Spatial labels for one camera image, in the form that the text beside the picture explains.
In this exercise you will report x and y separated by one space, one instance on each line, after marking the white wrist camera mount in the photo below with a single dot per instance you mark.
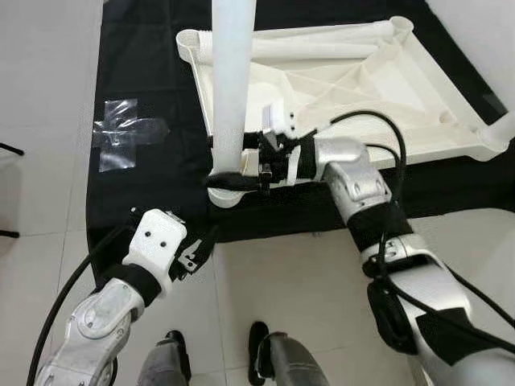
280 121
157 245

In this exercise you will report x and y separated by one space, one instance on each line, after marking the black table cloth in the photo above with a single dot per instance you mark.
145 48

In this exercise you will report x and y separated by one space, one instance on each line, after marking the white plastic children table top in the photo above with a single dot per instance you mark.
362 88

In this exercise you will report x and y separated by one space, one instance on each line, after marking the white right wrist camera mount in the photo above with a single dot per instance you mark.
280 121

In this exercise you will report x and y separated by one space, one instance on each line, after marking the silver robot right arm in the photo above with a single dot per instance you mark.
354 181

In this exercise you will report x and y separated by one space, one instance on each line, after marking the clear tape cross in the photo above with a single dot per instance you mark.
125 133

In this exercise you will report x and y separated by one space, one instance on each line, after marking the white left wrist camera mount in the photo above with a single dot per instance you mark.
157 245

